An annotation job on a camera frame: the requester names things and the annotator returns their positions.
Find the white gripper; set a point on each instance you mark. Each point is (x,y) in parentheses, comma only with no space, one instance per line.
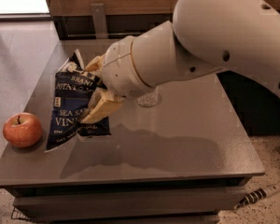
(119,66)

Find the blue chip bag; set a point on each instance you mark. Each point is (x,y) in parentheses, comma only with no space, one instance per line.
(74,87)

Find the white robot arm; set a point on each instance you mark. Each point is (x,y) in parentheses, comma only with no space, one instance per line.
(203,37)

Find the red apple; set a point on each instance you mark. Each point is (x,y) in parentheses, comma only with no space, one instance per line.
(23,130)

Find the clear plastic water bottle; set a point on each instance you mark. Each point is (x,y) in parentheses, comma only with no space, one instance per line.
(150,99)

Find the grey cabinet with drawers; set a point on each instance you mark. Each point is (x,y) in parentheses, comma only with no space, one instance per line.
(180,161)

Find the striped black white floor object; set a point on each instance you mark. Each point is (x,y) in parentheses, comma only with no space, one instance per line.
(257,195)

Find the left metal wall bracket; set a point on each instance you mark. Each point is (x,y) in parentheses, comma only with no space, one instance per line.
(99,20)

